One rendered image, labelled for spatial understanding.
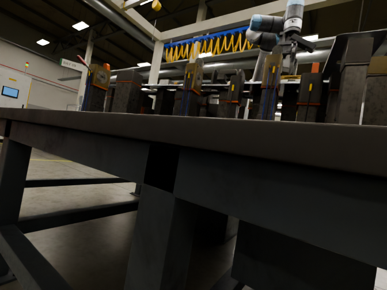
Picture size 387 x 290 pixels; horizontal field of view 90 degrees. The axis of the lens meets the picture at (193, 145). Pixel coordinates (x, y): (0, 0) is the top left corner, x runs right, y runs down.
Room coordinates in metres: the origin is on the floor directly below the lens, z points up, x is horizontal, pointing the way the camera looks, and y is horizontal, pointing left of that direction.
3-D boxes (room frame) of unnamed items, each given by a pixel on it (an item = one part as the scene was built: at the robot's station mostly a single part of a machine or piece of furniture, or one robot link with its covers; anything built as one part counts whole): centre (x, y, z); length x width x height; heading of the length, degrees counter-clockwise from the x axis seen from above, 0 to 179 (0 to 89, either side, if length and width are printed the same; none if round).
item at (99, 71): (1.17, 0.65, 0.88); 0.14 x 0.09 x 0.36; 154
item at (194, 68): (0.90, 0.06, 0.87); 0.12 x 0.07 x 0.35; 154
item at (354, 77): (0.48, -0.36, 0.84); 0.05 x 0.05 x 0.29; 64
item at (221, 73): (1.23, -0.15, 0.95); 0.18 x 0.13 x 0.49; 64
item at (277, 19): (1.00, -0.36, 1.38); 0.11 x 0.11 x 0.08; 85
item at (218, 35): (4.18, 0.09, 2.98); 2.51 x 0.07 x 0.60; 56
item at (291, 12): (0.90, -0.37, 1.38); 0.09 x 0.08 x 0.11; 175
